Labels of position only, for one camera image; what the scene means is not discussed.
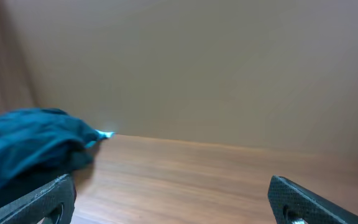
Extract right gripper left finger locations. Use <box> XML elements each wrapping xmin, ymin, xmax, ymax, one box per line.
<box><xmin>0</xmin><ymin>174</ymin><xmax>76</xmax><ymax>224</ymax></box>

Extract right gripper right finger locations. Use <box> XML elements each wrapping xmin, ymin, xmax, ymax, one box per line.
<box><xmin>268</xmin><ymin>175</ymin><xmax>358</xmax><ymax>224</ymax></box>

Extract dark blue shorts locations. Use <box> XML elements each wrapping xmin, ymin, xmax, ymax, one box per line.
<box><xmin>0</xmin><ymin>108</ymin><xmax>98</xmax><ymax>187</ymax></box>

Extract black garment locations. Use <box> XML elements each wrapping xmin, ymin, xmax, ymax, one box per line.
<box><xmin>0</xmin><ymin>149</ymin><xmax>94</xmax><ymax>208</ymax></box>

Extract light blue garment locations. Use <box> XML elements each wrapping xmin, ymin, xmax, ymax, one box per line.
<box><xmin>85</xmin><ymin>129</ymin><xmax>115</xmax><ymax>148</ymax></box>

